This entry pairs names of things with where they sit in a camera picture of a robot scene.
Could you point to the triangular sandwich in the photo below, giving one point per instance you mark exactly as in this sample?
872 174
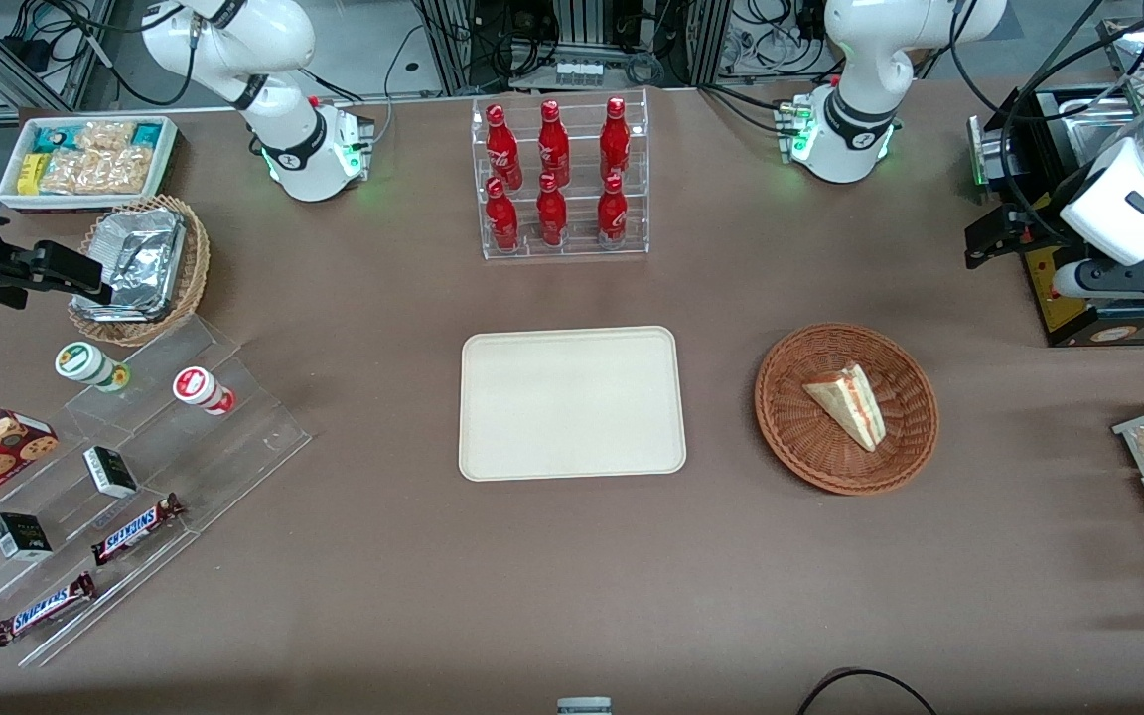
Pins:
852 402

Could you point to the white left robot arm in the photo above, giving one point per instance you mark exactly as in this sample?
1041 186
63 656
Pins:
860 60

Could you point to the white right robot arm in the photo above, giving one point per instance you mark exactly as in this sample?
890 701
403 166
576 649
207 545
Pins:
284 40

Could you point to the silver foil tray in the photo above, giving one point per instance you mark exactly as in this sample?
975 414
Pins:
140 258

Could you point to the oval tan wicker basket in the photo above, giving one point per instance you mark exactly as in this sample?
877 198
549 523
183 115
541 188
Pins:
197 263

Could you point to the round brown wicker basket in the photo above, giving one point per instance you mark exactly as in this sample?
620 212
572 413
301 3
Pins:
810 447

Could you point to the beige plastic serving tray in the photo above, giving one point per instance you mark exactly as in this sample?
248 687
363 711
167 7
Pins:
572 402

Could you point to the green lid cup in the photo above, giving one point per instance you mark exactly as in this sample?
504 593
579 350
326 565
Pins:
85 362

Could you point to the yellow snack pack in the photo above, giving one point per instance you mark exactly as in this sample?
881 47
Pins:
31 174

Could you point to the clear bag of crackers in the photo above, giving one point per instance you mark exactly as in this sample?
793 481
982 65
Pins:
100 171

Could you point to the black food warmer appliance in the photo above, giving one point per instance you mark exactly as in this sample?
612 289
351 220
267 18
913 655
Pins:
1069 318

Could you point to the teal snack pack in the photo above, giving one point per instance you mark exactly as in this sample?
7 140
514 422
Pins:
56 137

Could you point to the white rectangular snack bin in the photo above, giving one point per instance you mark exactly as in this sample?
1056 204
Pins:
167 159

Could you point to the steel warmer pan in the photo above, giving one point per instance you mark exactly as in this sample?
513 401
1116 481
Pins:
1098 129

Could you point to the red lid cup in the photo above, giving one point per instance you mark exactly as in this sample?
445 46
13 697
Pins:
200 387

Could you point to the small black box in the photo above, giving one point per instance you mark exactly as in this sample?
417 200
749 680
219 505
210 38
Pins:
110 472
21 536

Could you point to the clear acrylic stepped stand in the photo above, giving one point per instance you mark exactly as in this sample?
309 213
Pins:
195 457

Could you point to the Snickers chocolate bar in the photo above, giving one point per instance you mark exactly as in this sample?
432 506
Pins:
44 609
135 529

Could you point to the red cola bottle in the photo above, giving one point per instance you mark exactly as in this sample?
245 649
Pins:
615 144
612 214
502 149
553 147
551 216
501 220

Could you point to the clear acrylic bottle rack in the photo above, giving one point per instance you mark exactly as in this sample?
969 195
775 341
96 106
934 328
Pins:
577 243

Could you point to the white power strip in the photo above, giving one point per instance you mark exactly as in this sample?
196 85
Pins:
579 73

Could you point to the grey device edge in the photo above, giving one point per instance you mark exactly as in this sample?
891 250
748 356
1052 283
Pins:
584 706

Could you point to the aluminium frame rack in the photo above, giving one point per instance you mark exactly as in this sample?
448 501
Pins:
582 25

